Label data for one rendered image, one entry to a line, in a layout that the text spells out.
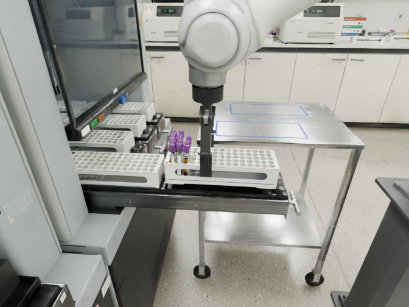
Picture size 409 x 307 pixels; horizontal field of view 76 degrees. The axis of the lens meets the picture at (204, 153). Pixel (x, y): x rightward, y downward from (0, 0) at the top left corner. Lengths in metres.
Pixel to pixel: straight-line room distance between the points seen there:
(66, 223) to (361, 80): 3.07
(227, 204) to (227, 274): 0.86
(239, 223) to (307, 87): 2.07
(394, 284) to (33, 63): 1.26
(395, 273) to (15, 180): 1.16
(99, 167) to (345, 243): 1.51
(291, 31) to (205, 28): 2.63
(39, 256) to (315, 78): 2.90
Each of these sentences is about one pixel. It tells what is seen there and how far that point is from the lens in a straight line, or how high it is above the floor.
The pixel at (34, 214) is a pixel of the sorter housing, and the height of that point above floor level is 0.89.
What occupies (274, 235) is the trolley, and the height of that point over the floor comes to 0.28.
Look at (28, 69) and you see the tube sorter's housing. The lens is 0.61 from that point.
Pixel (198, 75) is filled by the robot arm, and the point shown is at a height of 1.12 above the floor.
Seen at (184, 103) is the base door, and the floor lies 0.25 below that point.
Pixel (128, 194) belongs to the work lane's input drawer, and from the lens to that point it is 0.76.
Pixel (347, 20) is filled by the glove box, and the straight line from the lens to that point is 3.56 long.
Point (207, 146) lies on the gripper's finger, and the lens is 0.61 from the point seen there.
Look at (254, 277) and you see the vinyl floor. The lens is 1.56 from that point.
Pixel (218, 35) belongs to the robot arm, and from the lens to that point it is 0.38.
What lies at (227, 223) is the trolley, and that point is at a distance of 1.40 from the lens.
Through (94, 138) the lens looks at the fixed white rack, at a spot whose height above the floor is 0.86.
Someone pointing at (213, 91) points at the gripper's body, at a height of 1.08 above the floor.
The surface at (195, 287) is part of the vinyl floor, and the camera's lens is 1.50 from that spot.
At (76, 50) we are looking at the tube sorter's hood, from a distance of 0.73.
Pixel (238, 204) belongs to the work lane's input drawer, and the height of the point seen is 0.79.
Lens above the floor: 1.25
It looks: 30 degrees down
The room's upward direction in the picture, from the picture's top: straight up
